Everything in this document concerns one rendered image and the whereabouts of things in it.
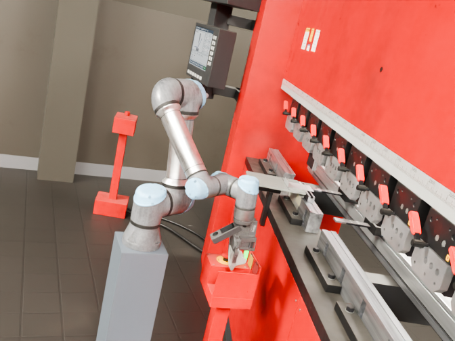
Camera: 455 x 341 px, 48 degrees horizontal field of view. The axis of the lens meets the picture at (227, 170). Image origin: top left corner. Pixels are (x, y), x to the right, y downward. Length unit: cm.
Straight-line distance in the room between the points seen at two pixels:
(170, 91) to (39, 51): 291
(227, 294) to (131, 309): 39
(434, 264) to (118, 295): 118
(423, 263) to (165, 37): 378
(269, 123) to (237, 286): 151
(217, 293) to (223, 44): 176
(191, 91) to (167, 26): 287
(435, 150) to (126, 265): 116
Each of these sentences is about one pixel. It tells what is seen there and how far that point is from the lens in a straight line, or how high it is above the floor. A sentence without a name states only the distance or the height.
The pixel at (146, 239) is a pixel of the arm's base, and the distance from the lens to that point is 194.
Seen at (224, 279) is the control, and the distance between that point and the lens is 187.
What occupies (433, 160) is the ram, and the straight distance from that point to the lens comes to 139.
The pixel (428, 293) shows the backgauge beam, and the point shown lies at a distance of 184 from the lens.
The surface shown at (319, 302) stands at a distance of 171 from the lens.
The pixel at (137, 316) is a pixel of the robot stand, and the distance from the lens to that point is 209.
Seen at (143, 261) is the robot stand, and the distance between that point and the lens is 196.
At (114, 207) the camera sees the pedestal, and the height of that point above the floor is 8.
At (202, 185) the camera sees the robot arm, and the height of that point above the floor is 113.
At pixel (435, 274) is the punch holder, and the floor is 121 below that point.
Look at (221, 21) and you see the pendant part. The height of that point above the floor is 164.
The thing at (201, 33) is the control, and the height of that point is 154.
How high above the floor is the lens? 166
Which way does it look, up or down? 16 degrees down
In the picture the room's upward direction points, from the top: 13 degrees clockwise
